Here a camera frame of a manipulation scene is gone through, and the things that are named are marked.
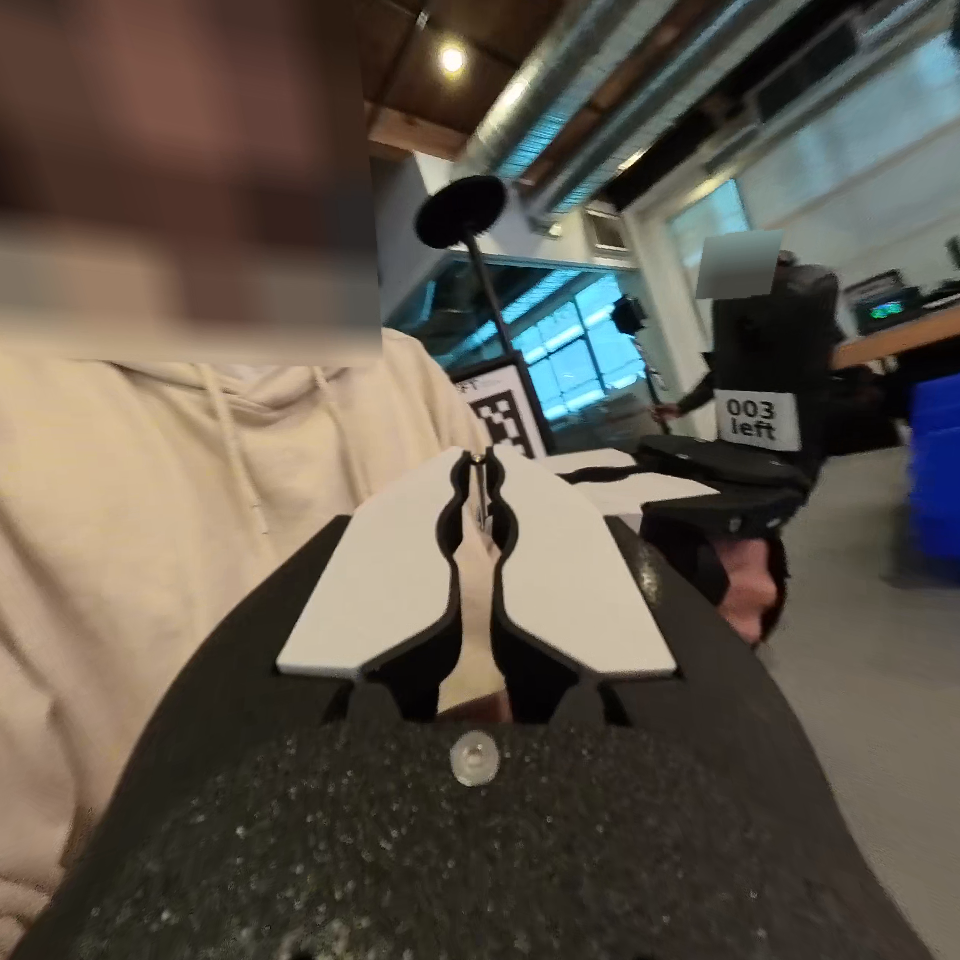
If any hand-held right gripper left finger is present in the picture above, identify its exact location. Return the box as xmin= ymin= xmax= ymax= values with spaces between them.
xmin=274 ymin=447 xmax=470 ymax=725

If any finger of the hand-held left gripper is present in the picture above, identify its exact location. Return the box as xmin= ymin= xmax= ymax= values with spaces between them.
xmin=573 ymin=472 xmax=723 ymax=519
xmin=540 ymin=447 xmax=640 ymax=483

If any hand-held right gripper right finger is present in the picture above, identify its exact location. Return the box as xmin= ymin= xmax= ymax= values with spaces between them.
xmin=480 ymin=447 xmax=681 ymax=725

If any blue plastic parts bin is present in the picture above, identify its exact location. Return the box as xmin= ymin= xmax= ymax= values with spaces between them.
xmin=903 ymin=373 xmax=960 ymax=560

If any person's left hand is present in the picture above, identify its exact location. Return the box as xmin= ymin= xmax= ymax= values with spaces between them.
xmin=716 ymin=536 xmax=785 ymax=650

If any person's right hand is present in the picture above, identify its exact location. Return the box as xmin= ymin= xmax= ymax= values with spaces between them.
xmin=438 ymin=690 xmax=516 ymax=724

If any framed black-white marker sign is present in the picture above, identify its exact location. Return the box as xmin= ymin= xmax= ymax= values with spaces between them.
xmin=452 ymin=358 xmax=555 ymax=460

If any dark computer monitor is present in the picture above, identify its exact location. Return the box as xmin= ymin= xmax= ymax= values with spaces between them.
xmin=849 ymin=271 xmax=915 ymax=336

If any wooden workbench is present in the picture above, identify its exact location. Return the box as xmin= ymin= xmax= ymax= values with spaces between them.
xmin=831 ymin=303 xmax=960 ymax=370

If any person's cream hoodie torso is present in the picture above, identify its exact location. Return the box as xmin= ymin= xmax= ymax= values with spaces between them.
xmin=0 ymin=326 xmax=496 ymax=931

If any black disc-topped stand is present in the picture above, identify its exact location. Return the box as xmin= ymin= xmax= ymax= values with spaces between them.
xmin=414 ymin=174 xmax=530 ymax=369

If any black tripod with camera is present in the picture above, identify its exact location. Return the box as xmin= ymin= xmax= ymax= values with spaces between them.
xmin=609 ymin=294 xmax=672 ymax=436

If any silver ventilation duct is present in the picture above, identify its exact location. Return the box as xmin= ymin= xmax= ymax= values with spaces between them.
xmin=461 ymin=0 xmax=759 ymax=177

